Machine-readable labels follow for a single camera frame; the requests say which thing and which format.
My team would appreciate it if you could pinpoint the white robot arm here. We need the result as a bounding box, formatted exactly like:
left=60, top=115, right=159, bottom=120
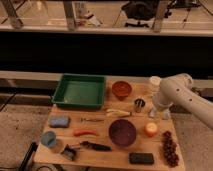
left=149, top=73, right=213, bottom=130

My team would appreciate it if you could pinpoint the yellow banana peel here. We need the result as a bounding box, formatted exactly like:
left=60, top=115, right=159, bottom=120
left=106, top=109, right=132, bottom=117

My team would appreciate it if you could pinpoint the black rectangular sponge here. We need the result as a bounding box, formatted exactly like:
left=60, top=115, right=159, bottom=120
left=129, top=153, right=154, bottom=164

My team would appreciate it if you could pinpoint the black cable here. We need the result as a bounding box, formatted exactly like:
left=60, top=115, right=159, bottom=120
left=18, top=141, right=38, bottom=171

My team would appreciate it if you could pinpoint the purple bowl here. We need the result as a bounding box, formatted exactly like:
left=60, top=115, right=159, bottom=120
left=108, top=119, right=137, bottom=147

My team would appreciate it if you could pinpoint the blue sponge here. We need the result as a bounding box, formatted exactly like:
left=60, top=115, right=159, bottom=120
left=49, top=116, right=70, bottom=128

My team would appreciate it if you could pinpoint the light blue towel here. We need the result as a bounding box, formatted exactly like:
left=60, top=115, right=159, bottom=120
left=148, top=107, right=157, bottom=118

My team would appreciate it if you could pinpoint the orange bowl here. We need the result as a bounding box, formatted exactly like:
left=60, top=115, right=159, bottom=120
left=112, top=81, right=132, bottom=99

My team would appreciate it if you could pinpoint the orange candle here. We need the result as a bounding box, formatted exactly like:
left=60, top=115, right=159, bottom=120
left=144, top=122, right=158, bottom=137

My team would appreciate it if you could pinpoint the black brush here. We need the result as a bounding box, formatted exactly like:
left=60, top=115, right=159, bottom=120
left=80, top=141, right=112, bottom=151

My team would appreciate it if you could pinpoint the green plastic tray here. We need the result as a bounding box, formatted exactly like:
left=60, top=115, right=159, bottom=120
left=52, top=73, right=106, bottom=109

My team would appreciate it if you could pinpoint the metal cup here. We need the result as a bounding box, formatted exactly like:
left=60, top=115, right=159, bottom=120
left=134, top=98, right=145, bottom=113

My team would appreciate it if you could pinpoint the bunch of dark grapes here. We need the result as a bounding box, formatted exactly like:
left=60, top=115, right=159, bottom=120
left=162, top=131, right=179, bottom=167

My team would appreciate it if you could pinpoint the black office chair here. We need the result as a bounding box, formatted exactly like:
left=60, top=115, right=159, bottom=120
left=121, top=0, right=159, bottom=28

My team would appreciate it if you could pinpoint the small metal tool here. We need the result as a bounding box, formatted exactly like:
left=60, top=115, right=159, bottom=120
left=80, top=118, right=104, bottom=122

